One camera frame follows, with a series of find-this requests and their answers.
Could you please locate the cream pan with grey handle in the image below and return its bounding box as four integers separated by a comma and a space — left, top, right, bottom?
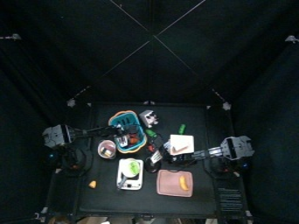
117, 158, 143, 190

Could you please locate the pink cutting board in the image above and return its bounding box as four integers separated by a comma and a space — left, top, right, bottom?
155, 169, 195, 199

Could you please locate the pink toy bowl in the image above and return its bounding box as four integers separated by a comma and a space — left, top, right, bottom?
98, 139, 118, 160

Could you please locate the yellow toy banana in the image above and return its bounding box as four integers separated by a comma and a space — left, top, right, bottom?
178, 175, 191, 192

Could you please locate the teal basket with orange rim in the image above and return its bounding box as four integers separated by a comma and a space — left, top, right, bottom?
107, 109, 149, 154

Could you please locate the white toy knife block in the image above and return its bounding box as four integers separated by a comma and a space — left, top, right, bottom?
138, 109, 161, 129

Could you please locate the green toy lettuce leaf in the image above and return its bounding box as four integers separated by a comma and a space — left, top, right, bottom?
129, 160, 142, 175

